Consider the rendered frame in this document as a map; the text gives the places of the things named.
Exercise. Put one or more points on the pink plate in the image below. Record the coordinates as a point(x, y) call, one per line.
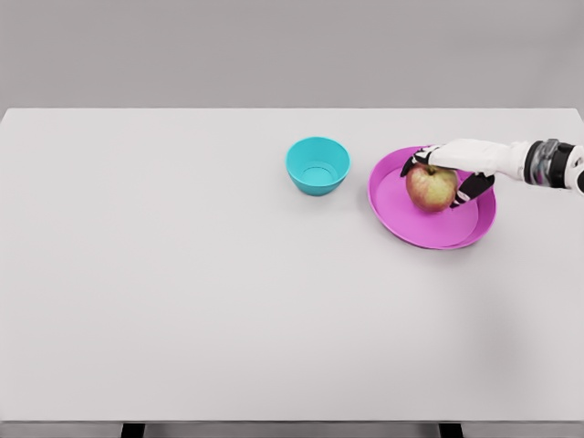
point(410, 219)

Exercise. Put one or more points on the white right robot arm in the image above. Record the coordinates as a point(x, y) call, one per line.
point(543, 162)

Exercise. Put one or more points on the blue bowl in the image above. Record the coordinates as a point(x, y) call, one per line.
point(318, 165)

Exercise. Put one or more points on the red-yellow apple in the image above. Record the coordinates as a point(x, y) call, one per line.
point(431, 189)

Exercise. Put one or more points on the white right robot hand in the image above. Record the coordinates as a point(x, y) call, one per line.
point(461, 155)

